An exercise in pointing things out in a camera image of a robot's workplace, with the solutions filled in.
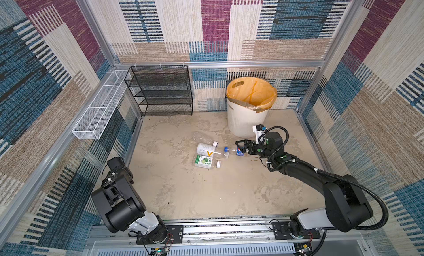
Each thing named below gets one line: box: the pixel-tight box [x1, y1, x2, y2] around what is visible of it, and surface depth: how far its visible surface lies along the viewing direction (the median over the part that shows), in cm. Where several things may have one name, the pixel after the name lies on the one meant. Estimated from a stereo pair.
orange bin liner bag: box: [226, 76, 278, 113], surface depth 102 cm
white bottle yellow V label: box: [196, 141, 219, 157], surface depth 96 cm
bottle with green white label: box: [194, 155, 222, 169], surface depth 94 cm
